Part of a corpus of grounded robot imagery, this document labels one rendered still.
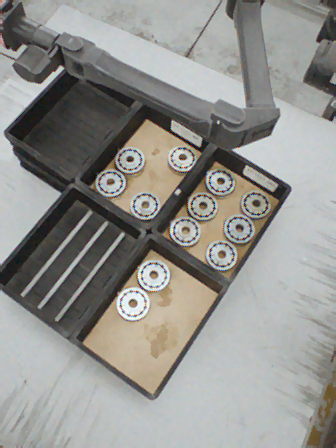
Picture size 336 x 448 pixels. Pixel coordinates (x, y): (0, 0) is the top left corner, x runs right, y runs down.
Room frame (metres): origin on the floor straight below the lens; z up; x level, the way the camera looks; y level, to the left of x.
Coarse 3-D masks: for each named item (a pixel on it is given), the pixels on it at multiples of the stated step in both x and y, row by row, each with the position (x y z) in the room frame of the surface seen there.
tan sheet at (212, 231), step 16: (240, 176) 0.79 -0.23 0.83; (240, 192) 0.73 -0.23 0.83; (224, 208) 0.66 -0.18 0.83; (272, 208) 0.68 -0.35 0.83; (208, 224) 0.59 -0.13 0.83; (256, 224) 0.61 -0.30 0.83; (208, 240) 0.53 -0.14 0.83; (224, 240) 0.54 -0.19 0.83; (224, 256) 0.49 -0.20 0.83; (240, 256) 0.49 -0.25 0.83
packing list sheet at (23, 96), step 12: (12, 84) 1.13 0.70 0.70; (0, 96) 1.07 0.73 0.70; (12, 96) 1.08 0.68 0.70; (24, 96) 1.08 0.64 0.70; (36, 96) 1.09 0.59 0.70; (0, 108) 1.01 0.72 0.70; (12, 108) 1.02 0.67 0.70; (24, 108) 1.03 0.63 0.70; (0, 120) 0.96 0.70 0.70; (12, 120) 0.97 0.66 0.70; (0, 132) 0.91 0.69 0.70; (0, 144) 0.86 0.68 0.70; (0, 156) 0.81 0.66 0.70
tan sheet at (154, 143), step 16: (144, 128) 0.93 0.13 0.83; (160, 128) 0.94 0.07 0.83; (128, 144) 0.86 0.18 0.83; (144, 144) 0.86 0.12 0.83; (160, 144) 0.87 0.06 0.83; (176, 144) 0.88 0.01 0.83; (160, 160) 0.81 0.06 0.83; (144, 176) 0.74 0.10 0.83; (160, 176) 0.75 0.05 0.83; (176, 176) 0.75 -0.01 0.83; (128, 192) 0.67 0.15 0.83; (160, 192) 0.69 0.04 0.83; (128, 208) 0.61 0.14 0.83; (144, 208) 0.62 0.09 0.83
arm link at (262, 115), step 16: (240, 0) 0.89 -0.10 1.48; (256, 0) 0.90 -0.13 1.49; (240, 16) 0.86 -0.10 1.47; (256, 16) 0.86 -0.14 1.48; (240, 32) 0.82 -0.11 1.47; (256, 32) 0.81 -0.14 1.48; (240, 48) 0.78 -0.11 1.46; (256, 48) 0.77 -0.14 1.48; (240, 64) 0.74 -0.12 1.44; (256, 64) 0.72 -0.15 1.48; (256, 80) 0.68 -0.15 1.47; (256, 96) 0.64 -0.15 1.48; (272, 96) 0.65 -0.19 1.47; (256, 112) 0.59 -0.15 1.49; (272, 112) 0.60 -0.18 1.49; (224, 128) 0.54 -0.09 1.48; (240, 128) 0.55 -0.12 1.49; (256, 128) 0.56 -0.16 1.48; (272, 128) 0.59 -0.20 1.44; (224, 144) 0.54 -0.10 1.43; (240, 144) 0.55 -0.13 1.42
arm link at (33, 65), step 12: (60, 36) 0.71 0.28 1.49; (72, 36) 0.72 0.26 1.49; (36, 48) 0.68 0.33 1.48; (60, 48) 0.70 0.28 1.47; (72, 48) 0.69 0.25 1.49; (24, 60) 0.65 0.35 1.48; (36, 60) 0.66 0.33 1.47; (48, 60) 0.66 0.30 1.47; (60, 60) 0.69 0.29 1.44; (24, 72) 0.64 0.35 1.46; (36, 72) 0.63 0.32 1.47; (48, 72) 0.65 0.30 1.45
